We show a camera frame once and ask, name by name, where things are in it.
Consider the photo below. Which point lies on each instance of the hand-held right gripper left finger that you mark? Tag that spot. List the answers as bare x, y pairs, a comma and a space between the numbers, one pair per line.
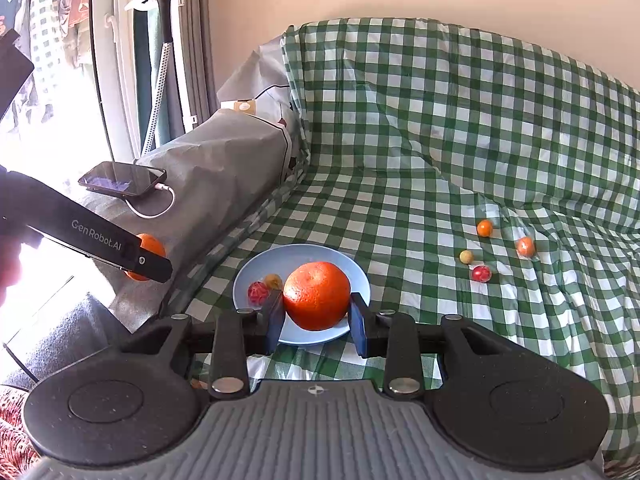
275, 317

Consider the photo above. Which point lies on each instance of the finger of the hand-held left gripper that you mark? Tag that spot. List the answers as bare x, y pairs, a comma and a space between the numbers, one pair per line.
152, 266

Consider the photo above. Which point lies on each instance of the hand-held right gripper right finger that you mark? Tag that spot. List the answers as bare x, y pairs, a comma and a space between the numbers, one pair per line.
357, 325

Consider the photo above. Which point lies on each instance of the plastic-wrapped mandarin orange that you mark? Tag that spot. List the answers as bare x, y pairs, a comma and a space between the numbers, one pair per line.
525, 247
151, 246

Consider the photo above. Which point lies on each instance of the small red fruit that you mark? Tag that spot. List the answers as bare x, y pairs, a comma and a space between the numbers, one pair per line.
481, 273
258, 292

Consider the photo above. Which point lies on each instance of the beige longan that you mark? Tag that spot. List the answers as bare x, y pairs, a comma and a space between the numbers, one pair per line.
466, 257
273, 280

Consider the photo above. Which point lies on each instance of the light blue plate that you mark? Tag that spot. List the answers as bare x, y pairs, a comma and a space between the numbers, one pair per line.
300, 255

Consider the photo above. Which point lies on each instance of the black smartphone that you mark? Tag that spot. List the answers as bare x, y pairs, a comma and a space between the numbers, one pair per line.
122, 180

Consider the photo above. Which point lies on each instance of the grey textured cushion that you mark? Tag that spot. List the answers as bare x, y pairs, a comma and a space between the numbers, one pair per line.
65, 325

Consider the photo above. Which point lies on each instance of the grey sofa armrest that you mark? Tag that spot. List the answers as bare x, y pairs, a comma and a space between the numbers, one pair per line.
215, 170

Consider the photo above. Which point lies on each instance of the green checked cloth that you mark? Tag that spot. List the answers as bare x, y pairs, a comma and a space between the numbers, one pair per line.
400, 160

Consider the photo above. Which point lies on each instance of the beige cloth label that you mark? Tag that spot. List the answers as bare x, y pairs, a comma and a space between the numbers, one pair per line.
245, 106

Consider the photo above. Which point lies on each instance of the hanging clothes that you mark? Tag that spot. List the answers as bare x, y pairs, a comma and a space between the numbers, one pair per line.
45, 35

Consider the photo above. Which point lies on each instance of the red patterned cloth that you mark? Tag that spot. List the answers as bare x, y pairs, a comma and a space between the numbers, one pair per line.
12, 425

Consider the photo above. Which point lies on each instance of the garment steamer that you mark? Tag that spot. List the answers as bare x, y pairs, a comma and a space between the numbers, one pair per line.
165, 25

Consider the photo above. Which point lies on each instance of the white window frame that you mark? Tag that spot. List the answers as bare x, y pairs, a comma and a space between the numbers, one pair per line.
117, 60

